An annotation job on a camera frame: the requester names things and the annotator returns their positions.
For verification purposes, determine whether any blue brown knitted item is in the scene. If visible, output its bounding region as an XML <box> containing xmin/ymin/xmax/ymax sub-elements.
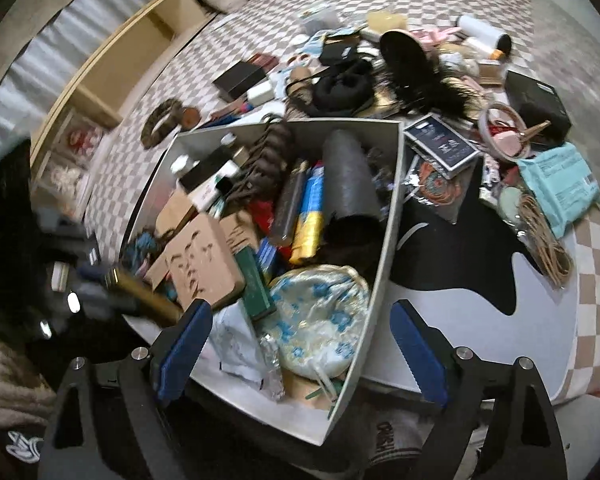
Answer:
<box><xmin>120</xmin><ymin>229</ymin><xmax>163</xmax><ymax>274</ymax></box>

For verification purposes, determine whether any carved wooden plaque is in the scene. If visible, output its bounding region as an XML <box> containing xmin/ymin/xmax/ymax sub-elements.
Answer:
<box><xmin>164</xmin><ymin>214</ymin><xmax>245</xmax><ymax>310</ymax></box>

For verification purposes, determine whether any black rectangular case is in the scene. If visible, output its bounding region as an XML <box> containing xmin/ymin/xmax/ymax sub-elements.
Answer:
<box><xmin>268</xmin><ymin>159</ymin><xmax>309</xmax><ymax>247</ymax></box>

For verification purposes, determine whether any black white mouse pad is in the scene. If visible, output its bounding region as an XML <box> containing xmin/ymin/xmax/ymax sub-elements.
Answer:
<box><xmin>362</xmin><ymin>168</ymin><xmax>578</xmax><ymax>400</ymax></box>

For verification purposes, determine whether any brown fur headband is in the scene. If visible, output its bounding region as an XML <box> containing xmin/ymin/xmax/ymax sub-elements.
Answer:
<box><xmin>140</xmin><ymin>98</ymin><xmax>183</xmax><ymax>150</ymax></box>

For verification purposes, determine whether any blue floral pouch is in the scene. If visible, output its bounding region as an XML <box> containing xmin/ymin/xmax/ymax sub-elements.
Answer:
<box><xmin>259</xmin><ymin>264</ymin><xmax>370</xmax><ymax>380</ymax></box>

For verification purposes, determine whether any wooden shelf unit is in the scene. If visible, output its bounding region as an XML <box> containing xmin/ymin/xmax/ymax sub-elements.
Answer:
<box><xmin>29</xmin><ymin>0</ymin><xmax>217</xmax><ymax>172</ymax></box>

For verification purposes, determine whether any teal plastic mailer bag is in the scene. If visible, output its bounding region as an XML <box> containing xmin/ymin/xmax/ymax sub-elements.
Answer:
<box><xmin>517</xmin><ymin>142</ymin><xmax>600</xmax><ymax>238</ymax></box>

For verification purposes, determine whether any white storage box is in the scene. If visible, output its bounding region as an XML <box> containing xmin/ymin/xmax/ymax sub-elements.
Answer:
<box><xmin>118</xmin><ymin>116</ymin><xmax>406</xmax><ymax>449</ymax></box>

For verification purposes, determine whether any black foam roller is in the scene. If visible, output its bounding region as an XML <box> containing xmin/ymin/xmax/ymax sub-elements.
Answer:
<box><xmin>323</xmin><ymin>129</ymin><xmax>384</xmax><ymax>247</ymax></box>

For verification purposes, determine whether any black flat gift box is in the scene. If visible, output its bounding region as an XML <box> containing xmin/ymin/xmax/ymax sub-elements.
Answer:
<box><xmin>213</xmin><ymin>61</ymin><xmax>266</xmax><ymax>102</ymax></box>

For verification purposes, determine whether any framed dark picture card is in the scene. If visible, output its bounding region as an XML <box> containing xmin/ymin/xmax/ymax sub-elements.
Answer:
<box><xmin>404</xmin><ymin>114</ymin><xmax>480</xmax><ymax>178</ymax></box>

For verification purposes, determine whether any white power adapter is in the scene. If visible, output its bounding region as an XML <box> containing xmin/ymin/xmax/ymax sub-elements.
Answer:
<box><xmin>246</xmin><ymin>80</ymin><xmax>275</xmax><ymax>108</ymax></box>

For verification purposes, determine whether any round pink-rimmed tray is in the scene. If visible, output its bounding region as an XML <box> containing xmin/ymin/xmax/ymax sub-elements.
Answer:
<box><xmin>478</xmin><ymin>102</ymin><xmax>531</xmax><ymax>162</ymax></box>

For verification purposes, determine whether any black square box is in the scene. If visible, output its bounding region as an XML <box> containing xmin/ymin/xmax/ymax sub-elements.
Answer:
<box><xmin>504</xmin><ymin>70</ymin><xmax>571</xmax><ymax>148</ymax></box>

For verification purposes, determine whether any black hair wig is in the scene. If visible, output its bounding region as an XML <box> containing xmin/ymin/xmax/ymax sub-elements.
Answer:
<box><xmin>284</xmin><ymin>29</ymin><xmax>481</xmax><ymax>122</ymax></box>

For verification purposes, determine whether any clear plastic container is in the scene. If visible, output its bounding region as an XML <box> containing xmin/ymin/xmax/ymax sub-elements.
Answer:
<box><xmin>298</xmin><ymin>3</ymin><xmax>341</xmax><ymax>36</ymax></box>

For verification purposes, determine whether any white cylinder black cap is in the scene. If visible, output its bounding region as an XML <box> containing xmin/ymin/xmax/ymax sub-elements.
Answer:
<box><xmin>455</xmin><ymin>14</ymin><xmax>513</xmax><ymax>56</ymax></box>

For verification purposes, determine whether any coiled jute rope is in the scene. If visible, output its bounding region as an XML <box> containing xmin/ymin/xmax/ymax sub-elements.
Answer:
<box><xmin>517</xmin><ymin>193</ymin><xmax>576</xmax><ymax>290</ymax></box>

